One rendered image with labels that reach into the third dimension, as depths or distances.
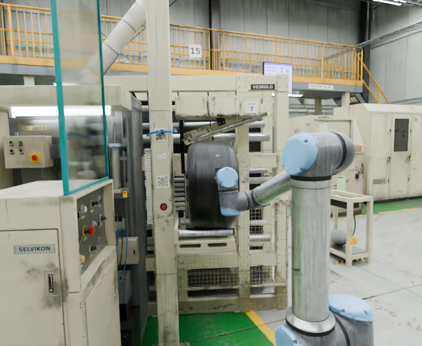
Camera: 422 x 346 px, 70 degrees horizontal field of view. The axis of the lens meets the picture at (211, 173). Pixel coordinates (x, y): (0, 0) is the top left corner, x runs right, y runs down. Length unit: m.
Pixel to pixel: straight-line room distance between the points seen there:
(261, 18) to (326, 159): 12.67
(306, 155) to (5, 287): 1.16
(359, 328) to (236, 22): 12.27
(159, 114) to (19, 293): 1.14
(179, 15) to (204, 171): 10.69
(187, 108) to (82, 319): 1.42
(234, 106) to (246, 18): 11.05
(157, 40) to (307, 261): 1.51
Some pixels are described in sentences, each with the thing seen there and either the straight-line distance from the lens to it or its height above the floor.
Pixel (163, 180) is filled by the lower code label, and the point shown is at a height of 1.22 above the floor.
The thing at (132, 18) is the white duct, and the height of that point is 2.30.
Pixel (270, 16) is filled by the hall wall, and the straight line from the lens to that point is 13.69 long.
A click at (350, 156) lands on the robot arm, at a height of 1.40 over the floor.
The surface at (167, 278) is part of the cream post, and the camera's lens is 2.07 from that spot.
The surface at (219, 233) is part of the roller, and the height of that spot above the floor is 0.90.
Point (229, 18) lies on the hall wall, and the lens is 12.81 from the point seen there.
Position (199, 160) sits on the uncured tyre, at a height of 1.35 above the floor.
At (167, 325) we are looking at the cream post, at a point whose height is 0.28.
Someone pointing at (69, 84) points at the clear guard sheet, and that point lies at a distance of 1.32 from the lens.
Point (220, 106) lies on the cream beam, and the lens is 2.16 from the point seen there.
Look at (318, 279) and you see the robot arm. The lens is 0.98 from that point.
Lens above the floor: 1.45
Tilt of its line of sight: 5 degrees down
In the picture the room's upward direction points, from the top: 1 degrees counter-clockwise
